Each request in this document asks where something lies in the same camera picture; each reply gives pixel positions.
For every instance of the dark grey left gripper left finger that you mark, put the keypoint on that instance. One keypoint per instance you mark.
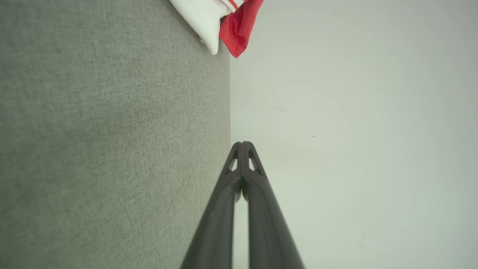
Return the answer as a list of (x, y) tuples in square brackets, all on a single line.
[(220, 224)]

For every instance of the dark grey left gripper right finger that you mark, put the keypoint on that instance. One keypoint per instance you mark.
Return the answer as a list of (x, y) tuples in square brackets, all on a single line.
[(265, 224)]

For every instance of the red jersey with number 23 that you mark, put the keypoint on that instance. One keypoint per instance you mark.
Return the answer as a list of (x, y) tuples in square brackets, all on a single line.
[(237, 30)]

